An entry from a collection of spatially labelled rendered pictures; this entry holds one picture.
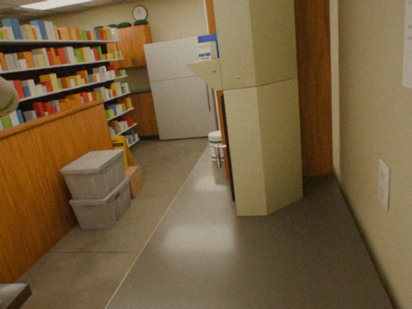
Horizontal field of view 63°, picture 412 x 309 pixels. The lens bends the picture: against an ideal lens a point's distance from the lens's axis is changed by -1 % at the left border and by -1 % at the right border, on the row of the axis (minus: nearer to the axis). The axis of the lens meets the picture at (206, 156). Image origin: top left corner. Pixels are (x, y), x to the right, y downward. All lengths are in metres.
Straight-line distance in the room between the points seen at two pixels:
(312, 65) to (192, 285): 0.99
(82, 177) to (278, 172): 2.41
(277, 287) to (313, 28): 1.01
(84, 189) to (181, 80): 3.40
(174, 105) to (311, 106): 4.97
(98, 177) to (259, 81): 2.39
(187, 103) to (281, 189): 5.09
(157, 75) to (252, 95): 5.28
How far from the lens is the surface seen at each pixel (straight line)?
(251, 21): 1.13
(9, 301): 1.18
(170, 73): 6.28
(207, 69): 1.14
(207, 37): 1.35
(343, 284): 0.97
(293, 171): 1.32
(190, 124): 6.34
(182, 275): 1.02
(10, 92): 1.21
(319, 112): 1.53
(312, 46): 1.50
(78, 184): 3.43
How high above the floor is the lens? 1.54
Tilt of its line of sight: 17 degrees down
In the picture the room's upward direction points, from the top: 8 degrees counter-clockwise
